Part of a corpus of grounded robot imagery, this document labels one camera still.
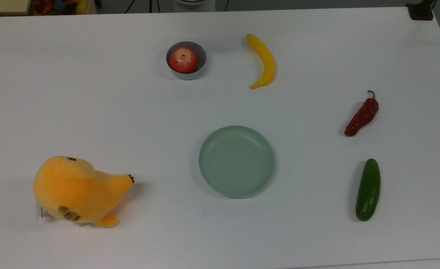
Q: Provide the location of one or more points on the red apple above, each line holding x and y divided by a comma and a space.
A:
182, 61

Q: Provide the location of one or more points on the grey bowl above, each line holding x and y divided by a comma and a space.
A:
190, 76

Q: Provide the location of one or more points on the pale green plate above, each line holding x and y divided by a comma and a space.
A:
236, 160

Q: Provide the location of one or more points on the yellow banana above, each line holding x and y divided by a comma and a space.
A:
268, 63

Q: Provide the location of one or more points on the red chili pepper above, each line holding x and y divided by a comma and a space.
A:
362, 117

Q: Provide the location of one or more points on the yellow plush dinosaur toy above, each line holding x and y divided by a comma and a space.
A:
74, 186

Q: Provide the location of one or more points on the green cucumber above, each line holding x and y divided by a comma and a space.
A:
368, 190

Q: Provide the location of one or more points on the colourful toy pile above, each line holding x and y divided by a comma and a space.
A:
62, 6

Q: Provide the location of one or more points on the black square stand base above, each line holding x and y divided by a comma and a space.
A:
420, 13

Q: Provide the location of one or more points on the wooden box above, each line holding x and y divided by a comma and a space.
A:
3, 5

